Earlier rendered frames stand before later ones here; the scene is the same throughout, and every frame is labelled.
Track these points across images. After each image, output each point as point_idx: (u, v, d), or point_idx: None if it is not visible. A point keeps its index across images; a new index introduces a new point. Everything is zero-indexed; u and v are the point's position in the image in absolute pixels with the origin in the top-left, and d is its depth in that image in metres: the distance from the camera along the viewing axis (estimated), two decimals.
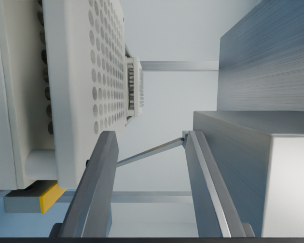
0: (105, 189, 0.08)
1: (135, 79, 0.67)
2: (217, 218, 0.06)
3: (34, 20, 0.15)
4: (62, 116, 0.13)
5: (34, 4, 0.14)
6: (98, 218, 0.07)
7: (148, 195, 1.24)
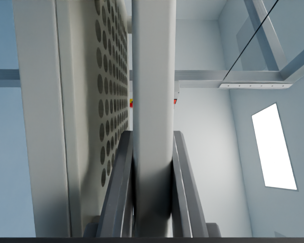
0: (131, 189, 0.08)
1: None
2: (181, 218, 0.06)
3: (93, 35, 0.10)
4: (152, 187, 0.08)
5: (92, 12, 0.10)
6: (128, 218, 0.07)
7: None
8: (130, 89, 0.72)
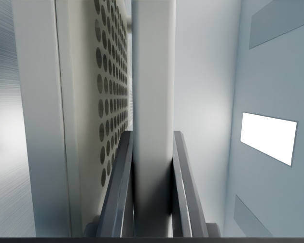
0: (131, 189, 0.08)
1: None
2: (181, 218, 0.06)
3: (93, 35, 0.10)
4: (152, 187, 0.08)
5: (92, 11, 0.10)
6: (128, 218, 0.07)
7: None
8: None
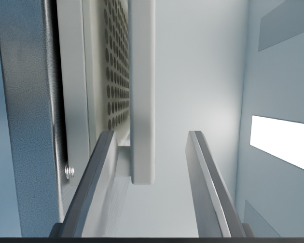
0: (105, 189, 0.08)
1: None
2: (217, 218, 0.06)
3: (103, 19, 0.15)
4: (142, 114, 0.13)
5: (102, 3, 0.15)
6: (98, 218, 0.07)
7: None
8: None
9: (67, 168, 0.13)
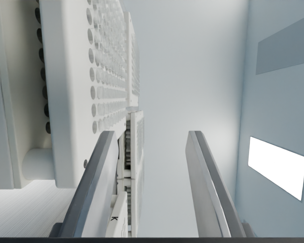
0: (105, 189, 0.08)
1: None
2: (217, 218, 0.06)
3: None
4: None
5: None
6: (98, 218, 0.07)
7: None
8: None
9: None
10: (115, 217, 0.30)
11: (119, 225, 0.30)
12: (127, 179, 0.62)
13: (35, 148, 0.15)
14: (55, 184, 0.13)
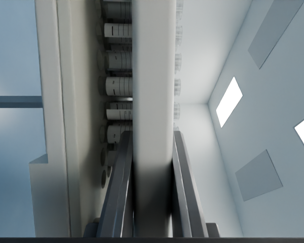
0: (131, 189, 0.08)
1: None
2: (181, 218, 0.06)
3: None
4: None
5: None
6: (128, 218, 0.07)
7: None
8: None
9: None
10: None
11: None
12: None
13: (95, 219, 0.10)
14: None
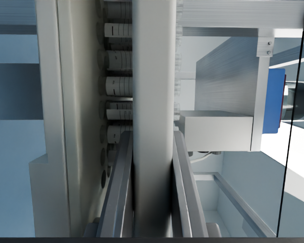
0: (131, 189, 0.08)
1: None
2: (181, 218, 0.06)
3: None
4: None
5: None
6: (128, 218, 0.07)
7: None
8: None
9: None
10: None
11: None
12: None
13: (95, 219, 0.10)
14: None
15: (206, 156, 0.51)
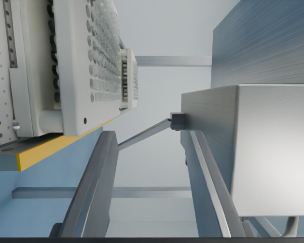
0: (105, 189, 0.08)
1: (129, 70, 0.67)
2: (217, 218, 0.06)
3: None
4: None
5: None
6: (98, 218, 0.07)
7: (144, 190, 1.24)
8: None
9: None
10: None
11: None
12: None
13: (47, 109, 0.20)
14: (63, 132, 0.18)
15: (297, 222, 0.16)
